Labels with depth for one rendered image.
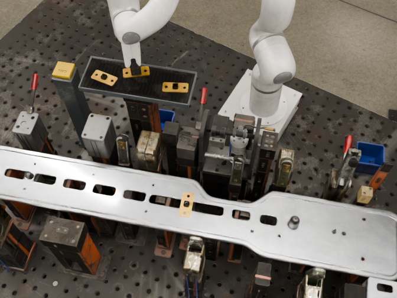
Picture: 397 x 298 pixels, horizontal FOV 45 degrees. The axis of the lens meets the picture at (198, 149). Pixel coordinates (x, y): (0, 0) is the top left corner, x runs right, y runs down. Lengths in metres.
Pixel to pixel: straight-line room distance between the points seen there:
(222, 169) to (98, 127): 0.44
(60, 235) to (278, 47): 0.91
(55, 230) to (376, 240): 0.98
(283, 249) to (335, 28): 2.24
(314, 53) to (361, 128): 1.25
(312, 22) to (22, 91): 2.04
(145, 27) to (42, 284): 1.02
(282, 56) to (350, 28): 1.94
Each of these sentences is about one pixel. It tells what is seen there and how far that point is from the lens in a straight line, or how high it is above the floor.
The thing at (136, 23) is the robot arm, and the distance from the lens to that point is 1.28.
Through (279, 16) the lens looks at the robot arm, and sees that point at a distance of 1.51.
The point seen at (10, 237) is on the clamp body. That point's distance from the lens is 1.74.
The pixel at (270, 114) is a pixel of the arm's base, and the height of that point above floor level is 0.82.
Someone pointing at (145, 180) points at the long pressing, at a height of 1.00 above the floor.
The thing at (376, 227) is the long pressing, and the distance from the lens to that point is 1.62.
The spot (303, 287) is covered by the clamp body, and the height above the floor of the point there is 1.04.
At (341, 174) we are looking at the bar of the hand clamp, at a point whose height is 1.12.
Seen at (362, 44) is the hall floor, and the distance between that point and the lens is 3.46.
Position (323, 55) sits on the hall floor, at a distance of 3.32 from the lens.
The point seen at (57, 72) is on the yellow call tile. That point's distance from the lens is 1.70.
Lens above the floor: 2.42
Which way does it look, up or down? 59 degrees down
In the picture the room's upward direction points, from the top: 1 degrees counter-clockwise
